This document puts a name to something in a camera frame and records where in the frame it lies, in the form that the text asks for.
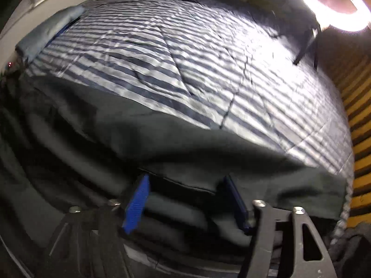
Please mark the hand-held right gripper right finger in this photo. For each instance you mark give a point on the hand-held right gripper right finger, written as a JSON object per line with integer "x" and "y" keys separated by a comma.
{"x": 236, "y": 205}

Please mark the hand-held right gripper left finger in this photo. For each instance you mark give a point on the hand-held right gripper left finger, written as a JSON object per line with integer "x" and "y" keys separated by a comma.
{"x": 135, "y": 205}

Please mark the dark green pants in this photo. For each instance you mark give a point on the dark green pants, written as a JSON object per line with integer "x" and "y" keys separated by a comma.
{"x": 145, "y": 139}

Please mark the grey mottled cloth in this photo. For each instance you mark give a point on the grey mottled cloth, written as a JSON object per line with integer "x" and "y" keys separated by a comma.
{"x": 353, "y": 246}

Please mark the blue white striped bedspread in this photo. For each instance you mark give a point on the blue white striped bedspread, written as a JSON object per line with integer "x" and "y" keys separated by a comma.
{"x": 174, "y": 63}

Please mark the yellow slatted panel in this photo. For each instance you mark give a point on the yellow slatted panel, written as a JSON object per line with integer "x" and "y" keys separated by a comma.
{"x": 359, "y": 121}

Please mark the black light tripod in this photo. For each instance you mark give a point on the black light tripod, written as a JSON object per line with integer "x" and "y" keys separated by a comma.
{"x": 307, "y": 43}

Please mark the blue-grey folded cloth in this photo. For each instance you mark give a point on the blue-grey folded cloth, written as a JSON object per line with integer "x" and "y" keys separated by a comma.
{"x": 43, "y": 31}

